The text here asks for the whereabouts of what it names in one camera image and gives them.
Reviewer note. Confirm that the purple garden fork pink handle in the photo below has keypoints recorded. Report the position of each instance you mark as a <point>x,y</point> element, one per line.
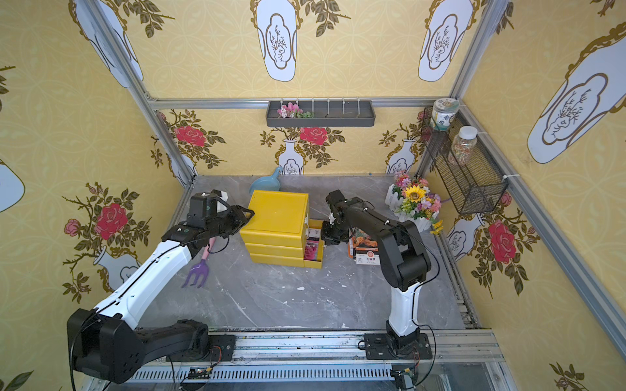
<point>198,274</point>

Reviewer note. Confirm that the pink flower seed bag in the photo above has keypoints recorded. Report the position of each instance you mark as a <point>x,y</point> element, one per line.
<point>311,251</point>

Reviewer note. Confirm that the dark grey wall shelf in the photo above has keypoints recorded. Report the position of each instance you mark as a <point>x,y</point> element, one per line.
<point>326,113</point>

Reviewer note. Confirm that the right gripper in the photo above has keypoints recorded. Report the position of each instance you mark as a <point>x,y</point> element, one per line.
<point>330,230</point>

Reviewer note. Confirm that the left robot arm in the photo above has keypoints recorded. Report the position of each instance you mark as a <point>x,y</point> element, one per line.
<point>107,342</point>

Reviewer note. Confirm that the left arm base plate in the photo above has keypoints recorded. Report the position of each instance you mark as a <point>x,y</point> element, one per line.
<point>217,348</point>

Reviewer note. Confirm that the yellow bottom drawer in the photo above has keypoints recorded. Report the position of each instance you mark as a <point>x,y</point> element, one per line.
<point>314,232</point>

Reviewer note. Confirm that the blue plastic dustpan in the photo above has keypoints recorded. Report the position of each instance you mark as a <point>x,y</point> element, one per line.
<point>269,183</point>

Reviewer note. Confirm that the yellow drawer cabinet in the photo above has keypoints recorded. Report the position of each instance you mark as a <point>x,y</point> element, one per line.
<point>276,234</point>

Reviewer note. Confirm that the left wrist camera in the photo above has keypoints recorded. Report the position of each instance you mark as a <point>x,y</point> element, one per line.
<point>208,203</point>

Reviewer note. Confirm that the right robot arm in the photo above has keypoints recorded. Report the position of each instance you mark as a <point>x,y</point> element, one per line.
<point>402,255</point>

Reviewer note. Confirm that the jar with patterned label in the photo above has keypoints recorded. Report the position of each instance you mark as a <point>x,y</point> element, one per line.
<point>443,113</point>

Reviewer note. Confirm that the clear jar white lid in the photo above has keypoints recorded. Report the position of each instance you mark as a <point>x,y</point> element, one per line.
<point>463,146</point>

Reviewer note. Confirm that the flowers in white fence pot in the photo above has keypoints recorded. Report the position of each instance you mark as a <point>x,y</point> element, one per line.
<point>412,200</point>

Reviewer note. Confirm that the black wire mesh basket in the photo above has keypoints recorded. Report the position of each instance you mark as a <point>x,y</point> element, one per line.
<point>475,186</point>

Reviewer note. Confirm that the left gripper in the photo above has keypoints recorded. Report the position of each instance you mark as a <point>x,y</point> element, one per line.
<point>227,221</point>

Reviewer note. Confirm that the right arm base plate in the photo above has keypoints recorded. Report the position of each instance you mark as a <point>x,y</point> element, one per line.
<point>382,346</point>

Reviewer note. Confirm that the small pink flowers on shelf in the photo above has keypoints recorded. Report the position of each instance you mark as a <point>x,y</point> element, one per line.
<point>291,110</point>

